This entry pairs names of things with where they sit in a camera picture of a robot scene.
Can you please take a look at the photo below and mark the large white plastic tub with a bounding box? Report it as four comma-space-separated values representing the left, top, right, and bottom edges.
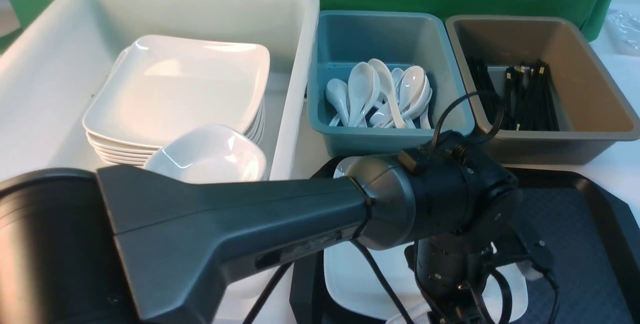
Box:
1, 0, 320, 324

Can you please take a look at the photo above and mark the white spoons pile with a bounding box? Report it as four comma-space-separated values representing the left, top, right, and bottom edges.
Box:
320, 59, 435, 130

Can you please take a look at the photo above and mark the stack of white bowls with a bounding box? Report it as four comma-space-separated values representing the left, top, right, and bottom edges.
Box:
142, 124, 267, 184

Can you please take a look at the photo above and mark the white square rice plate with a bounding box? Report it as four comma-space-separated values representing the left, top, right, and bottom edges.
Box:
323, 242, 530, 324

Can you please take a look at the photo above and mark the brown plastic bin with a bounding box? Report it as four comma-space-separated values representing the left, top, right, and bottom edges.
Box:
445, 15, 639, 165

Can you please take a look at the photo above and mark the black serving tray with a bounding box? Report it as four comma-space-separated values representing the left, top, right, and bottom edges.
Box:
288, 167, 639, 324

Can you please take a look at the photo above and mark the black chopsticks bundle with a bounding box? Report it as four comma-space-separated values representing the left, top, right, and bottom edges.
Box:
466, 57, 560, 131

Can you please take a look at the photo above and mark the teal plastic bin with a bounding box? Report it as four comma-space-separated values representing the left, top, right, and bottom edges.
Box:
307, 11, 466, 158

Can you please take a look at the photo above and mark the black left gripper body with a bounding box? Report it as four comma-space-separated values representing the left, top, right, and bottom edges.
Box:
405, 233, 556, 324

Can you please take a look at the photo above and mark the stack of white square plates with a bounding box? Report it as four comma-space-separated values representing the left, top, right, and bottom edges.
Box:
82, 35, 271, 167

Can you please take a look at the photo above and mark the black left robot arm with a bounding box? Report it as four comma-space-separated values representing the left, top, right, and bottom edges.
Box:
1, 131, 559, 324

